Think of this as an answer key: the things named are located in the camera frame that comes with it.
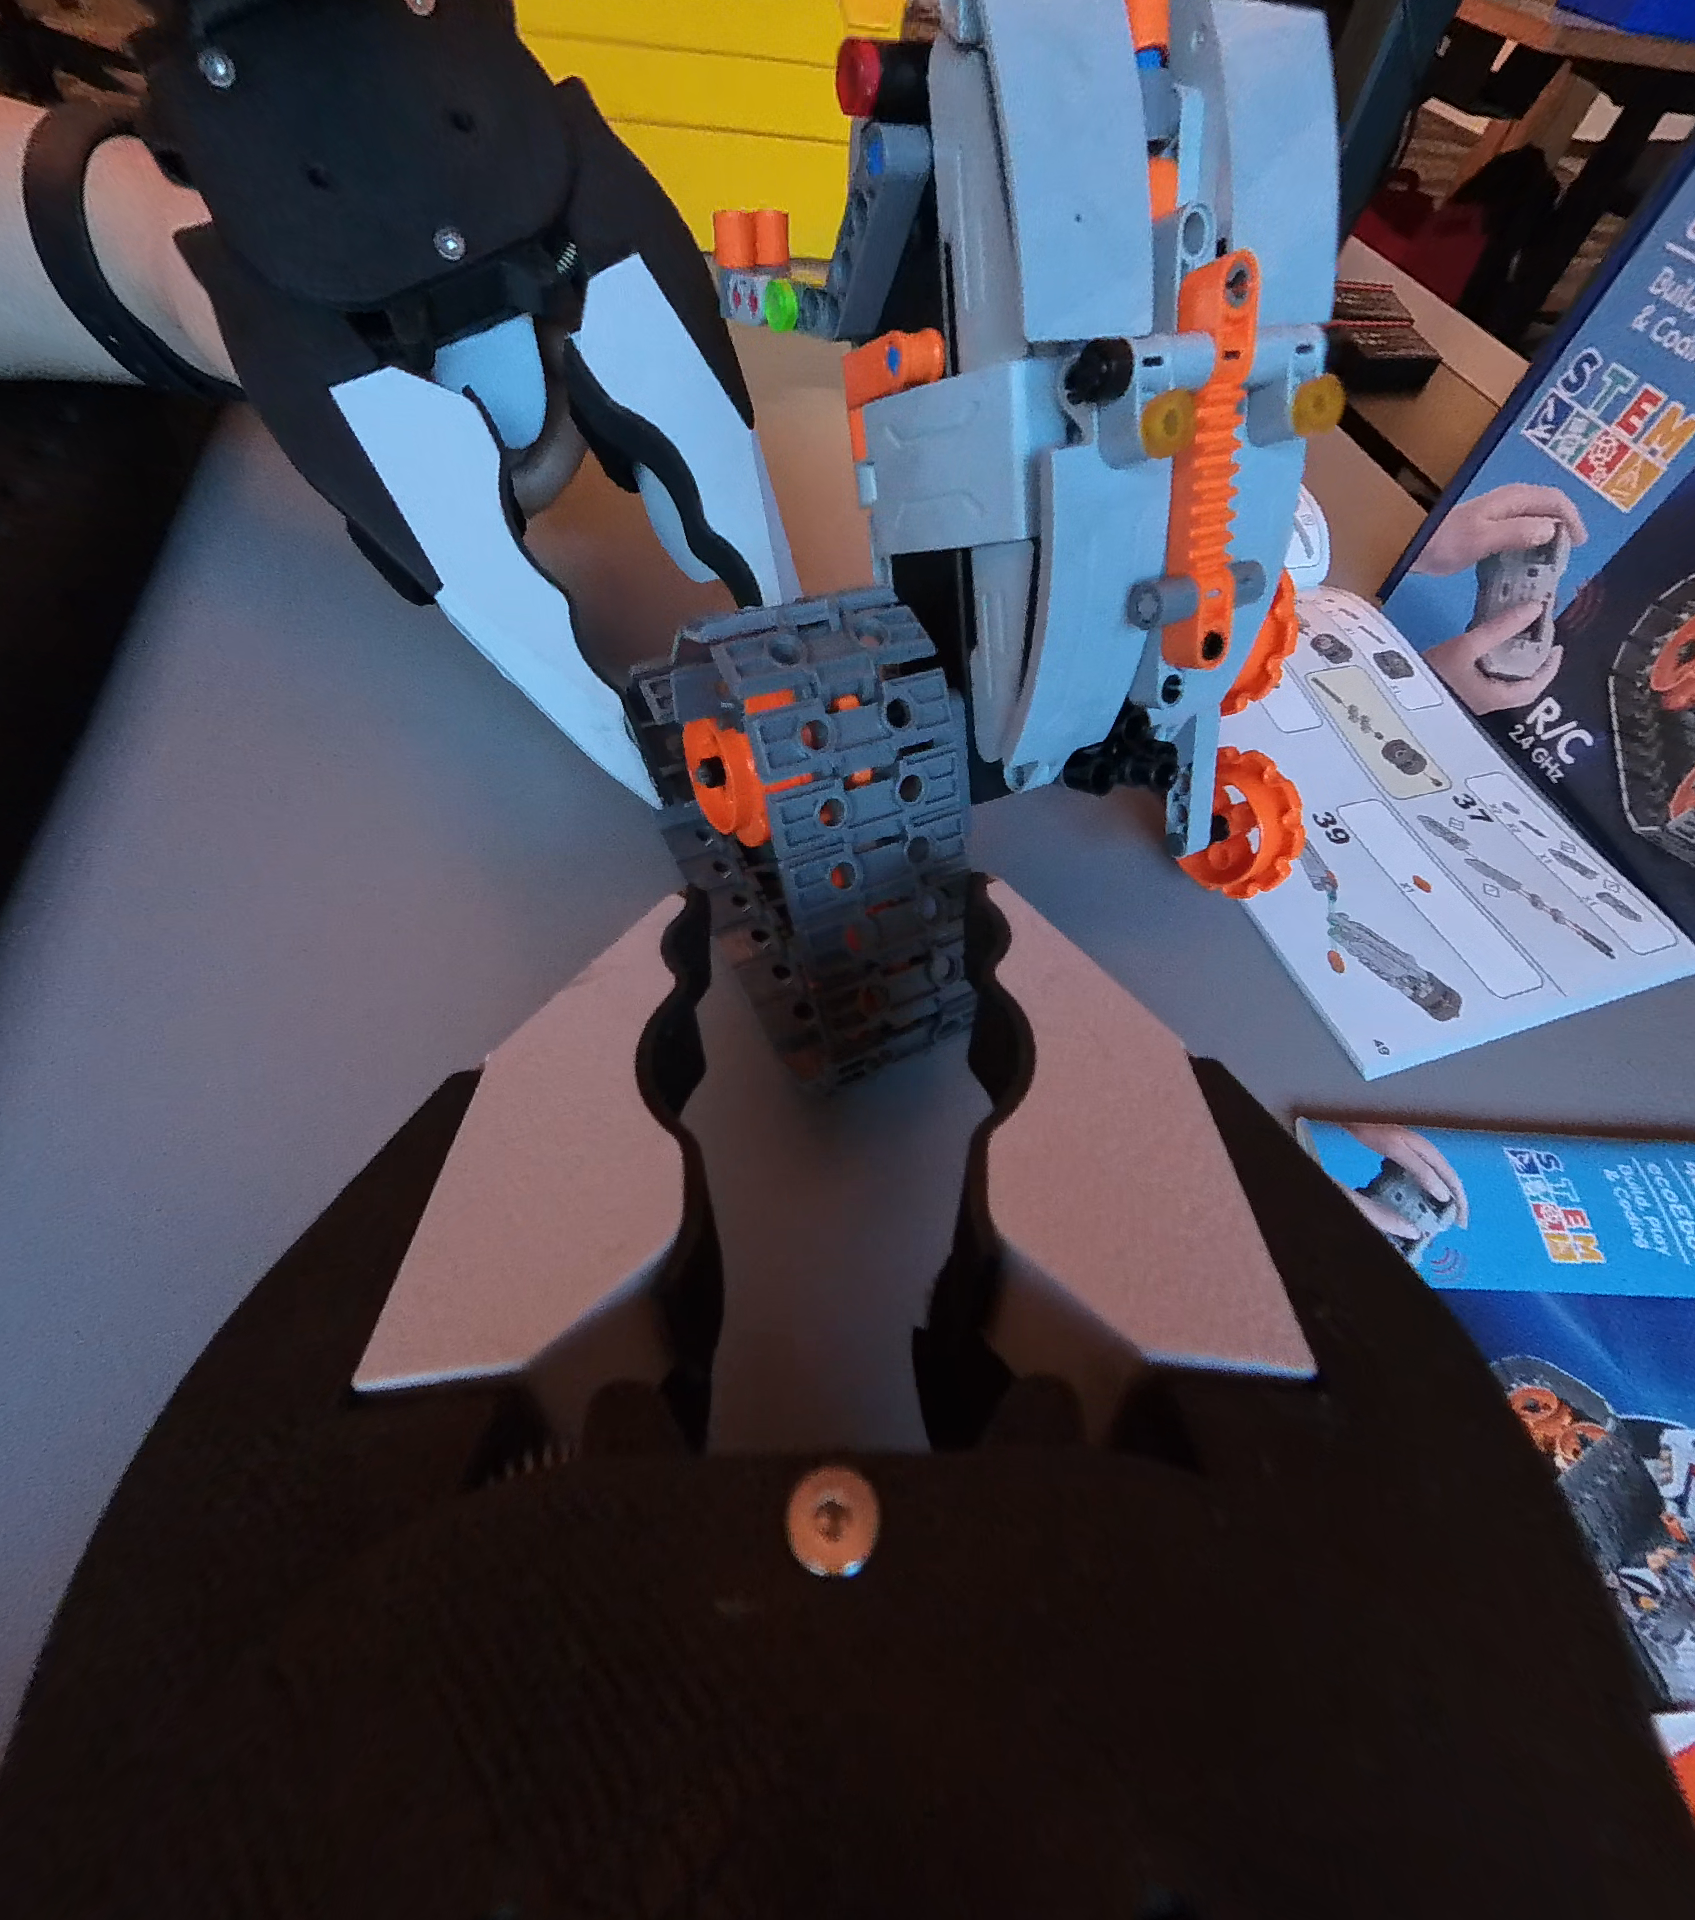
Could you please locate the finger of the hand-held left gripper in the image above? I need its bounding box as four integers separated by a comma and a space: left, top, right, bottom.
431, 256, 812, 604
330, 366, 665, 810

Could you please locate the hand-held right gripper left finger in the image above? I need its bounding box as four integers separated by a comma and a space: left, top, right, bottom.
349, 888, 727, 1453

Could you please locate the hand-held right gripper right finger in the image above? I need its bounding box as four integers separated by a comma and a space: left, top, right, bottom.
909, 879, 1321, 1453

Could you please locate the dark grey toy track belt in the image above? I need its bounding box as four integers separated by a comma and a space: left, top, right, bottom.
631, 584, 996, 1098

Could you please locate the grey orange block toy robot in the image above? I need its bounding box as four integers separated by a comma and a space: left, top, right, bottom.
685, 0, 1353, 902

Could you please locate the grey desk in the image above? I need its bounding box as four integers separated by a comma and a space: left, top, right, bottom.
0, 232, 1695, 1920

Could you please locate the yellow storage bin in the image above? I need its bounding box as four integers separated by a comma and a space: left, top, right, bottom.
516, 0, 909, 259

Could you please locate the black wristband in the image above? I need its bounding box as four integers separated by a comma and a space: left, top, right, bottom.
17, 97, 240, 404

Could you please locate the open instruction booklet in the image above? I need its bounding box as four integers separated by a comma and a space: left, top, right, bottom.
1207, 497, 1695, 1082

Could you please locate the blue cover booklet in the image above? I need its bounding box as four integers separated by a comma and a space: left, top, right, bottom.
1303, 1117, 1695, 1710

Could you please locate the dark slim upright device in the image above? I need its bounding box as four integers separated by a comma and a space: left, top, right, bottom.
1330, 0, 1469, 198

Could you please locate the blue toy robot box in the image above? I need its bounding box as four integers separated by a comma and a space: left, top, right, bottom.
1376, 0, 1695, 1065

